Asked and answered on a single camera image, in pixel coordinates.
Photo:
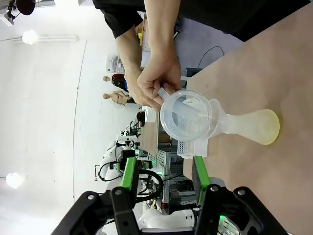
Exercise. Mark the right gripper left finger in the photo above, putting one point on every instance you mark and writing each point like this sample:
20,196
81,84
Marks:
122,210

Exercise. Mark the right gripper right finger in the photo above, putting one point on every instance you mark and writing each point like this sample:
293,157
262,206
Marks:
215,210

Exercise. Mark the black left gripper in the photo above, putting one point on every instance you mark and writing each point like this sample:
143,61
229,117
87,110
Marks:
142,163

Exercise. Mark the person's left forearm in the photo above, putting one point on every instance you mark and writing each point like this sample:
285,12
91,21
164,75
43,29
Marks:
160,29

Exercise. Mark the person's right forearm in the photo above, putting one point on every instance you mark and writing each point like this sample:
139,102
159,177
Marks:
128,51

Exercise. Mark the person's right hand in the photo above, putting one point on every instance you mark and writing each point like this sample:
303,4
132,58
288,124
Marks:
137,95

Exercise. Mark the person's left hand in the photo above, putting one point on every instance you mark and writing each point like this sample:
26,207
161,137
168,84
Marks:
161,71

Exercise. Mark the grey metal rack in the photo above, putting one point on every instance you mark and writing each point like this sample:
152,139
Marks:
168,159

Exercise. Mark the white cylinder container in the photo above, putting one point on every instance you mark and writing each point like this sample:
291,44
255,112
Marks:
149,115

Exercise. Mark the bare beige mannequin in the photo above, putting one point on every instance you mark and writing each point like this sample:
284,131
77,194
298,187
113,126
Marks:
117,98

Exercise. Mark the mannequin in dark red clothes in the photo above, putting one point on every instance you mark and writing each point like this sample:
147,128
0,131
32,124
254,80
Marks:
117,78

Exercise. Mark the translucent plastic conical flask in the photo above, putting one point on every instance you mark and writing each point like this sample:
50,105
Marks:
256,124

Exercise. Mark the translucent plastic funnel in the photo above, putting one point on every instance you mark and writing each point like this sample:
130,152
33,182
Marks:
219,110

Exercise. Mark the dark power strip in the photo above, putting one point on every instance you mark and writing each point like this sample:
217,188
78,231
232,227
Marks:
194,71

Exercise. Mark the round ceiling lamp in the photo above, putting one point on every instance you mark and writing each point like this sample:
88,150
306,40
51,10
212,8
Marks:
14,180
29,36

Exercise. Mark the stacked cardboard boxes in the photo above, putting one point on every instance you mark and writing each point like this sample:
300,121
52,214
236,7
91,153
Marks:
146,31

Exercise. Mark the long ceiling tube light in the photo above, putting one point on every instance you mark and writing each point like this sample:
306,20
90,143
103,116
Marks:
58,37

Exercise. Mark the person in black t-shirt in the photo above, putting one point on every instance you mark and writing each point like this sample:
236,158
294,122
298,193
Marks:
220,14

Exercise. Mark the black dome fixture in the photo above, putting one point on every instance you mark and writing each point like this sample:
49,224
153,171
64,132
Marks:
26,7

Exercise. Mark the wall poster with pictures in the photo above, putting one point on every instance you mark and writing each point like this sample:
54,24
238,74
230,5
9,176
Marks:
115,63

